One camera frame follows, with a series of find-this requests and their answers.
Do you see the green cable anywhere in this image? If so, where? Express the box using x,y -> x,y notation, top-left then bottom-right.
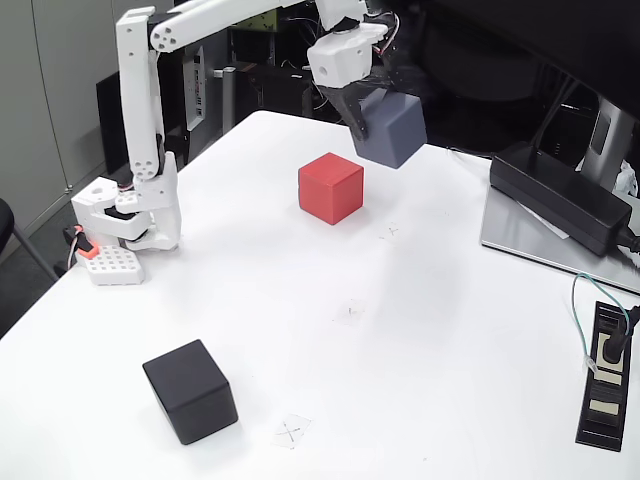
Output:
571,273 -> 632,371

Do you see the white perforated table clamp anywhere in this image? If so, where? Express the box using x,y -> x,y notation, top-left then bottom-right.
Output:
82,243 -> 147,287

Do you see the grey block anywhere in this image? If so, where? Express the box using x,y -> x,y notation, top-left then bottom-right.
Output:
351,89 -> 429,171

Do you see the silver monitor stand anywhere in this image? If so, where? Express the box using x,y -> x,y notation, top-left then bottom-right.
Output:
480,97 -> 640,294

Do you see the crumpled white plastic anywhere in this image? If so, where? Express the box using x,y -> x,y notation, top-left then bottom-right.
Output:
613,159 -> 640,199

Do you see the black power plug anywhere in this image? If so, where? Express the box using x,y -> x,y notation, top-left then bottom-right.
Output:
599,304 -> 640,364

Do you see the black office chair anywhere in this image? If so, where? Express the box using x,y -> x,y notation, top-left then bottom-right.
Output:
0,197 -> 61,284

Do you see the red block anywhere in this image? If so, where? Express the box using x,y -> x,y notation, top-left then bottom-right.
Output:
298,152 -> 365,226

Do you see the black power strip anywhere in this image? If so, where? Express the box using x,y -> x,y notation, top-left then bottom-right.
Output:
574,300 -> 640,452

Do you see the black monitor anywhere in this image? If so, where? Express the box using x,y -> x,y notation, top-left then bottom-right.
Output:
417,0 -> 640,124

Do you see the orange cable connector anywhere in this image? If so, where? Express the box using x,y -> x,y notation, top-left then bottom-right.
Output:
63,225 -> 99,260

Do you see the green circuit board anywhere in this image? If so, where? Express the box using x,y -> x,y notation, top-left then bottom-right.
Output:
239,10 -> 277,32

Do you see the clear tape with X mark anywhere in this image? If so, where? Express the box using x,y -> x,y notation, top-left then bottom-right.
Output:
378,223 -> 406,249
333,298 -> 369,327
274,413 -> 312,450

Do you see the black power adapter brick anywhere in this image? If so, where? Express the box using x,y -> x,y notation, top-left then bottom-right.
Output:
488,140 -> 634,257

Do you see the plastic wrapped black bin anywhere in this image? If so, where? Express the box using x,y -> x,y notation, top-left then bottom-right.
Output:
330,0 -> 434,112

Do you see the black power cord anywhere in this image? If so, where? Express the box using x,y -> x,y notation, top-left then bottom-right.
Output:
615,224 -> 640,257

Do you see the black flat panel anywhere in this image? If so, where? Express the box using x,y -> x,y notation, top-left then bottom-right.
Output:
95,69 -> 177,176

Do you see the black block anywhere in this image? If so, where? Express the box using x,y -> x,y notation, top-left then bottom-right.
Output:
142,338 -> 239,446

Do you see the black equipment case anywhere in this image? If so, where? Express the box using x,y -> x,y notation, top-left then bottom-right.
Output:
234,62 -> 315,117

